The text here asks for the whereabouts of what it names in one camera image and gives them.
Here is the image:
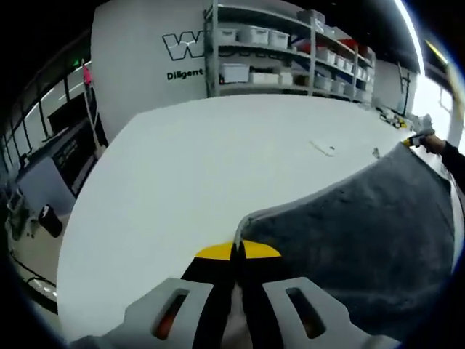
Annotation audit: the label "pile of yellow black tools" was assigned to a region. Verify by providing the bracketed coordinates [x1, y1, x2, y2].
[379, 107, 413, 129]

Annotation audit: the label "grey towel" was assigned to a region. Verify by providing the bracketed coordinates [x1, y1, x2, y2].
[235, 143, 458, 345]

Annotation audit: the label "grey workbench cabinet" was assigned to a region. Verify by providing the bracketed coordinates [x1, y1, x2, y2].
[16, 119, 110, 210]

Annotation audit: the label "grey metal shelving unit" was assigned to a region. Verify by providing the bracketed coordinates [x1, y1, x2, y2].
[202, 0, 378, 105]

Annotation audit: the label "black tripod stand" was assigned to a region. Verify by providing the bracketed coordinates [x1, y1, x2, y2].
[397, 62, 413, 114]

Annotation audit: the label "rows of white storage boxes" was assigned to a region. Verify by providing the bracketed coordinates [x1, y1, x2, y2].
[217, 10, 373, 99]

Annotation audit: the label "black desk monitor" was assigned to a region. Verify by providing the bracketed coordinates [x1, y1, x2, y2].
[46, 105, 88, 136]

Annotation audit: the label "black waste bin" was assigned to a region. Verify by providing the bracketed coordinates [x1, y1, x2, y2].
[38, 204, 64, 238]

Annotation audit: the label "person's left hand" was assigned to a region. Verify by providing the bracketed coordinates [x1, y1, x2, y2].
[219, 285, 254, 349]

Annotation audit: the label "person's right hand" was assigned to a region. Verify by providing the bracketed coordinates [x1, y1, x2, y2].
[422, 133, 448, 154]

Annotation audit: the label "long ceiling light strip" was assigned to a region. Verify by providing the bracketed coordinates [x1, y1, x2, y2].
[394, 0, 429, 76]

